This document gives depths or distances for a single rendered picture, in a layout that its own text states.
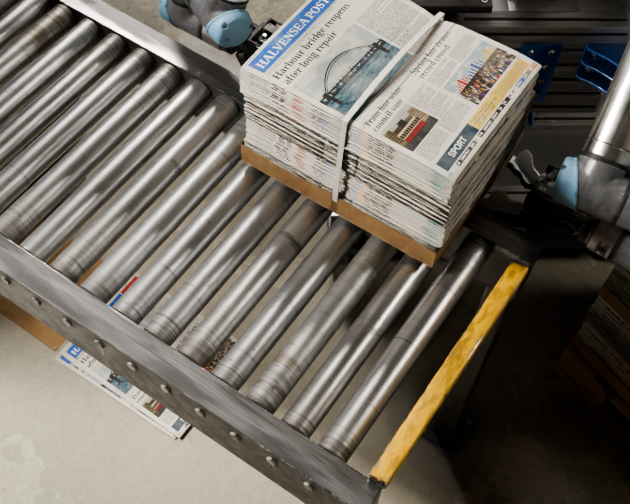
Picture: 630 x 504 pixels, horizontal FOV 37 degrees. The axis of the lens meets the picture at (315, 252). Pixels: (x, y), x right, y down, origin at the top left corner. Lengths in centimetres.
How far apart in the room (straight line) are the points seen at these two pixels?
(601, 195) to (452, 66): 30
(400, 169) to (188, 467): 107
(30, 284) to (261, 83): 48
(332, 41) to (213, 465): 110
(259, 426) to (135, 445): 90
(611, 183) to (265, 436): 65
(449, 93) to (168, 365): 58
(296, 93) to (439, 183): 25
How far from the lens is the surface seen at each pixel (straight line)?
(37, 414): 231
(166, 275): 150
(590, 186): 149
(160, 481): 220
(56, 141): 169
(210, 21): 166
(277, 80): 141
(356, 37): 149
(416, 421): 137
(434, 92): 142
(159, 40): 181
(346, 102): 139
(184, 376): 141
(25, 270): 154
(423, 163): 133
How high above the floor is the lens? 207
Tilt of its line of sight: 58 degrees down
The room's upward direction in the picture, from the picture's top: 4 degrees clockwise
